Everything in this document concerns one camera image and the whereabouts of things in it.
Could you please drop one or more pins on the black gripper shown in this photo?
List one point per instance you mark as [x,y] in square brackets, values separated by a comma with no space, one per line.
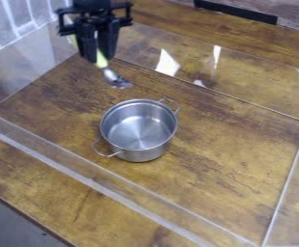
[90,15]

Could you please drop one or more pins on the green handled metal spoon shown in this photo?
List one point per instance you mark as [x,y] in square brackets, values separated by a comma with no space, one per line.
[114,80]

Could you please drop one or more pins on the small steel pot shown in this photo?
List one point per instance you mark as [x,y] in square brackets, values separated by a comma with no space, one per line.
[136,129]

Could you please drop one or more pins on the black bar in background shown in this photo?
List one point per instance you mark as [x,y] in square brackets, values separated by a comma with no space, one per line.
[247,14]

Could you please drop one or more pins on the clear acrylic enclosure wall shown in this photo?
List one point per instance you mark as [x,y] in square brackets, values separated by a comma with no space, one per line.
[223,189]

